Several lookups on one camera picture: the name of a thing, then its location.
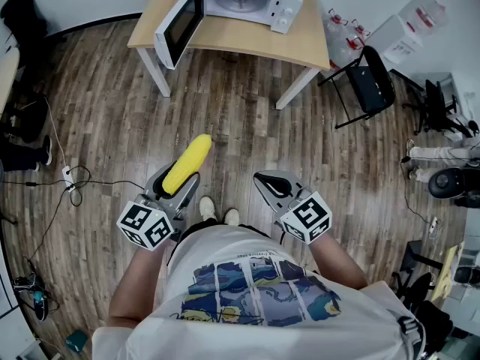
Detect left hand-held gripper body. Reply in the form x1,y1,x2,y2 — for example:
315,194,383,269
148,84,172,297
115,189,189,253

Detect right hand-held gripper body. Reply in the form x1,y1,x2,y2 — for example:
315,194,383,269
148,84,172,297
279,188,334,245

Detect yellow corn cob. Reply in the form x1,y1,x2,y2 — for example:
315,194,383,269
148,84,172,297
161,133,214,197

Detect person's right forearm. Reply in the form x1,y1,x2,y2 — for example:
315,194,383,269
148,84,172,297
310,230,369,289

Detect person's left forearm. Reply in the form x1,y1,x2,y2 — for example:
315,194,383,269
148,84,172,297
108,238,177,329

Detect person's left white shoe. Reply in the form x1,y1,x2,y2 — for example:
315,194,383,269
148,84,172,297
198,196,218,223

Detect person's black shorts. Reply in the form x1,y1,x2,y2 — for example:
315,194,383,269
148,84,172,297
166,217,272,266

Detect black small stand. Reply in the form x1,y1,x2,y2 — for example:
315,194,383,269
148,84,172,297
399,239,444,274

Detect person's white printed t-shirt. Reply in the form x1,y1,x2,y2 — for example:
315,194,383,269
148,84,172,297
91,223,427,360

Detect black folding chair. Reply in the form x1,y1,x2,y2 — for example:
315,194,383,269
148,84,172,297
317,45,397,130

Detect black swivel chair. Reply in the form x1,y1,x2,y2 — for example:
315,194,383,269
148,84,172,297
391,271,437,311

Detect teal box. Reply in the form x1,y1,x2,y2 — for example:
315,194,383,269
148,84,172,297
65,329,89,353

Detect black round device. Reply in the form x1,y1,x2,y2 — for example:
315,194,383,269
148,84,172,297
427,166,480,202

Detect yellow wooden board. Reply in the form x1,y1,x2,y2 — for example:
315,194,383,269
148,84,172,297
430,241,467,302

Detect light wooden table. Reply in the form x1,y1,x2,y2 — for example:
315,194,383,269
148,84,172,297
127,0,331,111

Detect black office chair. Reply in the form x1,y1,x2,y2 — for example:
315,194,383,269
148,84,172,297
403,79,474,138

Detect black backpack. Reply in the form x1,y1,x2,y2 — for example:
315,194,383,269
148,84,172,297
421,300,455,356

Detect white desk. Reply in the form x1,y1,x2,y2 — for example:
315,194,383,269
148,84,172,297
422,70,472,122

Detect white water dispenser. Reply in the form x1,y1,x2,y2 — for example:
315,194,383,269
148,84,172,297
365,0,449,65

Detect black bag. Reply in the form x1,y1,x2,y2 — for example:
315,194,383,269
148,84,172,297
0,0,49,39

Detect black floor cable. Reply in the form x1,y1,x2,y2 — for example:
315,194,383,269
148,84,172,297
0,165,146,266

